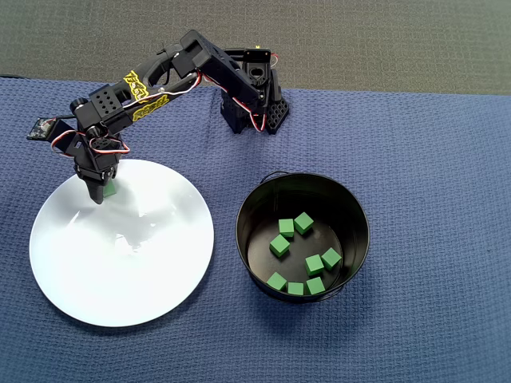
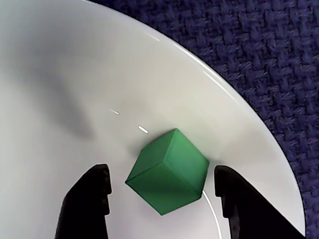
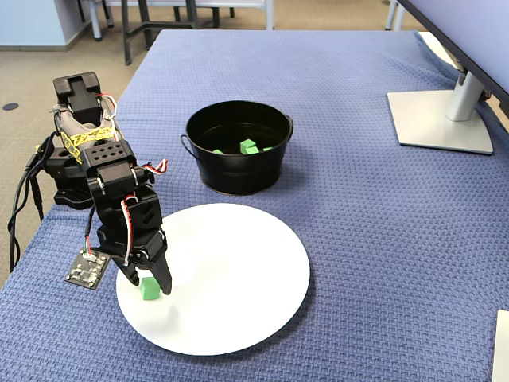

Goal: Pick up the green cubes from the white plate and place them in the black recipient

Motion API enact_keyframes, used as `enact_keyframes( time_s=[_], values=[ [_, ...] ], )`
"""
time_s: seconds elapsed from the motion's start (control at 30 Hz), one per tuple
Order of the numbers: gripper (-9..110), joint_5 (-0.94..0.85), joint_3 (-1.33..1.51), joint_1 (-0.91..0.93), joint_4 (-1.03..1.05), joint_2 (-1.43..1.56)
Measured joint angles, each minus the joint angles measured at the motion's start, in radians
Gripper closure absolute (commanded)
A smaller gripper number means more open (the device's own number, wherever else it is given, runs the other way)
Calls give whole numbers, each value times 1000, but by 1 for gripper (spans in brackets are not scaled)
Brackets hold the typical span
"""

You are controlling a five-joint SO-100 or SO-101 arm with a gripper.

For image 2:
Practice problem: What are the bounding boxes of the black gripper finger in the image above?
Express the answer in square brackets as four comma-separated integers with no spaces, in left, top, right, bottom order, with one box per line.
[54,163,112,239]
[214,164,306,239]

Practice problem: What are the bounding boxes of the green cube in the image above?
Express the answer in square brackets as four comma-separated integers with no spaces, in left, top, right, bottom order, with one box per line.
[124,128,210,217]

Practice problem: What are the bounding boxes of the white round plate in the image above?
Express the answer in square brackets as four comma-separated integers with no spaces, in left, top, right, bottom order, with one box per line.
[0,0,307,239]

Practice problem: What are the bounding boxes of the blue woven tablecloth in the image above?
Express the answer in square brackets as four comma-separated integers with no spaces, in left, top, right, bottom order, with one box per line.
[84,0,319,239]

